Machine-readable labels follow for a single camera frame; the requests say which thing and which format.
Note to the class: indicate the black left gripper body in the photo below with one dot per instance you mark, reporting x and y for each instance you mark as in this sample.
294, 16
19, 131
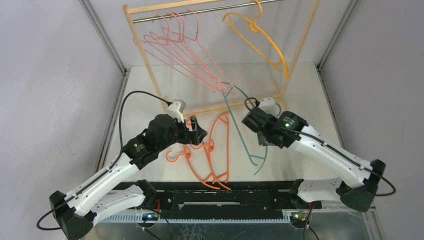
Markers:
178, 134

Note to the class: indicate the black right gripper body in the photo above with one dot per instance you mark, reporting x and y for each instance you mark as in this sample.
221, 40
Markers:
251, 118

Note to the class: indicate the teal plastic hanger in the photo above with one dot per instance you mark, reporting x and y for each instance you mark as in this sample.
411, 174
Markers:
250, 159

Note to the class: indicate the yellow plastic hanger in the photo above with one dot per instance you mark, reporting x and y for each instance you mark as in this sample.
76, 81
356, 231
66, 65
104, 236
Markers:
250, 30

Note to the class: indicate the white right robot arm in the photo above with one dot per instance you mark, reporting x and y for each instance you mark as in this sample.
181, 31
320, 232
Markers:
357, 180

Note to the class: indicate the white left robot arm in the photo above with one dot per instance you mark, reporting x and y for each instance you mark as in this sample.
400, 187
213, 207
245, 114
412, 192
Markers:
79, 210

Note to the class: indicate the orange plastic hanger left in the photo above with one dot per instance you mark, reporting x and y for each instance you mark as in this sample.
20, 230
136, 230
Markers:
208, 148

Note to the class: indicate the orange plastic hanger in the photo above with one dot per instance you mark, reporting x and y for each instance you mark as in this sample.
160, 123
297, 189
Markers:
208, 148
219, 127

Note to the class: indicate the orange plastic hanger right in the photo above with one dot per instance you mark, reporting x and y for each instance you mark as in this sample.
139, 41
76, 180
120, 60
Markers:
219, 127

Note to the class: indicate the metal rack rod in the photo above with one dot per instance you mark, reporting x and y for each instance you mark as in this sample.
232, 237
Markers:
201, 11

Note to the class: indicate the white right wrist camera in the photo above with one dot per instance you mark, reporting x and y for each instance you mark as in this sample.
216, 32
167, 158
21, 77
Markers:
268, 106

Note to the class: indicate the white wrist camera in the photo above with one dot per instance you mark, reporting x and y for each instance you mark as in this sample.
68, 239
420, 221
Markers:
268, 106
176, 109

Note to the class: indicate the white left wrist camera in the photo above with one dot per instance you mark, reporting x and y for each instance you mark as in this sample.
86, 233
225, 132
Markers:
176, 109

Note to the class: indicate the aluminium frame post left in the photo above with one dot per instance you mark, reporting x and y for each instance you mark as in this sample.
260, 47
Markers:
117, 82

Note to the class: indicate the aluminium frame post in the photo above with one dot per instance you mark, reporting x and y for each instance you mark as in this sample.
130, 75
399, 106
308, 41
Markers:
326, 68
117, 82

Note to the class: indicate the metal cable tray base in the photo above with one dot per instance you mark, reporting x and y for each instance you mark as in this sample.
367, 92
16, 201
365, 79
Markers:
317, 221

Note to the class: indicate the wooden clothes rack frame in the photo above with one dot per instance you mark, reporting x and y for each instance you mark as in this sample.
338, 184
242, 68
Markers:
279, 96

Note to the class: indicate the aluminium frame post right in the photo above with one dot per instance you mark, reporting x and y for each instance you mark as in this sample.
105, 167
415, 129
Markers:
326, 68

